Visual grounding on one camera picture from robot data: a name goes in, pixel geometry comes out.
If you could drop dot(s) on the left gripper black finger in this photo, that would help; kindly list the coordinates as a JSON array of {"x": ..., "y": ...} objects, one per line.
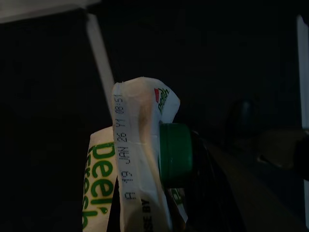
[{"x": 207, "y": 193}]

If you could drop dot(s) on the white green Peel Fresh carton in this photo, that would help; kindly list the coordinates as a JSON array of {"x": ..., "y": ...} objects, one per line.
[{"x": 140, "y": 149}]

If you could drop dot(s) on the black floor mat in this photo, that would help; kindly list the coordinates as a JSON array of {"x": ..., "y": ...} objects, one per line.
[{"x": 169, "y": 48}]

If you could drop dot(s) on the white floor tape strip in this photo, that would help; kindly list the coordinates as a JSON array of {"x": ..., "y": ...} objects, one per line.
[
  {"x": 302, "y": 72},
  {"x": 100, "y": 53}
]

